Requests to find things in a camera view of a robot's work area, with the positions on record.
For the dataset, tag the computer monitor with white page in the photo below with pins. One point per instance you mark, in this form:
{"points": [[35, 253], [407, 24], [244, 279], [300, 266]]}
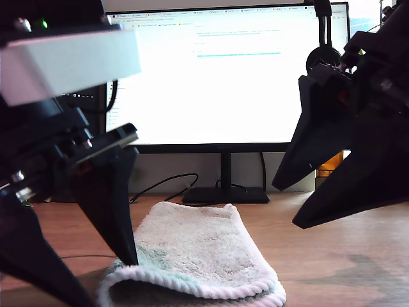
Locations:
{"points": [[223, 96]]}

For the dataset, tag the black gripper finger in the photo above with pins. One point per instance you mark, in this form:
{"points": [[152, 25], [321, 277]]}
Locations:
{"points": [[319, 137], [367, 185], [32, 256], [112, 198]]}

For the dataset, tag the green packet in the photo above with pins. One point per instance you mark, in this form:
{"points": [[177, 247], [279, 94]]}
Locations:
{"points": [[28, 203]]}

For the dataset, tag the white fluffy tea towel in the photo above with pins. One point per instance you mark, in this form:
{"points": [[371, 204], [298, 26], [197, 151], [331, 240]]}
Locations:
{"points": [[198, 249]]}

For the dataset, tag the black headphones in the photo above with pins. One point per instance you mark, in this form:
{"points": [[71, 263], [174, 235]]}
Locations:
{"points": [[324, 25]]}

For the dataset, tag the amber glass jar grey base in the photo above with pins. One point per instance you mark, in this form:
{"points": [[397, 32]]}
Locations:
{"points": [[330, 166]]}

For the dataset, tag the pale grey camera box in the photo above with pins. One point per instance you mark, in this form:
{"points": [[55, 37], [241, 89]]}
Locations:
{"points": [[64, 67]]}

